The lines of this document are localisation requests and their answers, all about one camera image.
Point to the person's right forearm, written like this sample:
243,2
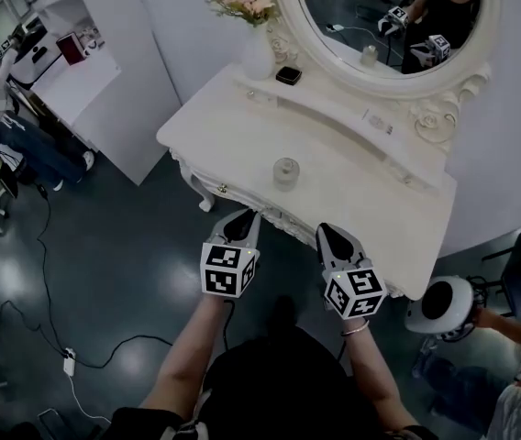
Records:
370,374

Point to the gold drawer knob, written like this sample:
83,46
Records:
223,189

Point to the oval white framed mirror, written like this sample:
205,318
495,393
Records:
288,21

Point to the tiny clear vial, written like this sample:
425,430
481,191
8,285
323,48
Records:
380,124

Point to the black compact case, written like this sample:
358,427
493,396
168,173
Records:
288,75

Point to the person's black clothing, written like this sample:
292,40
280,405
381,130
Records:
279,383

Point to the white side cabinet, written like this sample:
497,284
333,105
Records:
81,85

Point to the white power strip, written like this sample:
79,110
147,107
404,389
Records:
69,361

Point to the small clear glass bottle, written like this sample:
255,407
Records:
286,174

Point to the person's left forearm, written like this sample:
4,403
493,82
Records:
182,360

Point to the white dressing table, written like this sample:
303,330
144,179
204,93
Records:
334,172

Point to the dark red box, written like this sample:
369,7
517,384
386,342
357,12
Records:
72,49

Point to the white and black headset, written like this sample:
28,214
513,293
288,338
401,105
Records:
444,300

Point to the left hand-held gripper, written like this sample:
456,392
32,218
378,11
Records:
224,268

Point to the white ceramic vase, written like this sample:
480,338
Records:
258,55

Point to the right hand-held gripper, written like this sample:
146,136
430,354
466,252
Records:
354,289

